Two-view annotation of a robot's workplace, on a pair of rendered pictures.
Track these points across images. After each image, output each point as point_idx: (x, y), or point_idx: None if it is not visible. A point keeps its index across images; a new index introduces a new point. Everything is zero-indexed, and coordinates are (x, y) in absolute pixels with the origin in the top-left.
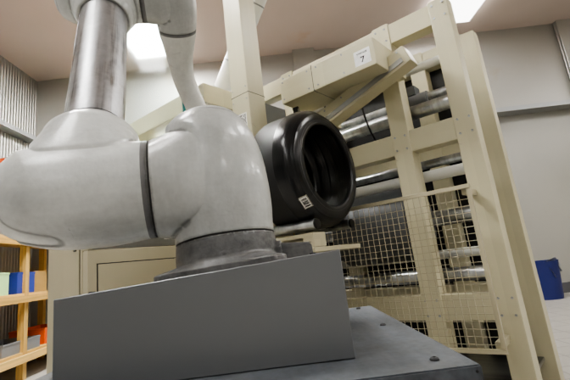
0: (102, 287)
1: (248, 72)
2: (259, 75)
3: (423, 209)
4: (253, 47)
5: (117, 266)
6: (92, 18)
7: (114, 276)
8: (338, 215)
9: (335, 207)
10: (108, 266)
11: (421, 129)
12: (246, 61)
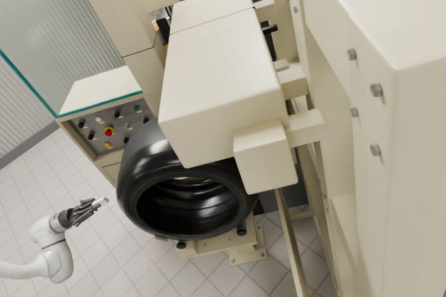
0: (111, 176)
1: (109, 29)
2: (133, 18)
3: (338, 264)
4: None
5: (115, 166)
6: None
7: (115, 170)
8: (213, 236)
9: (204, 235)
10: (109, 167)
11: (339, 224)
12: (98, 12)
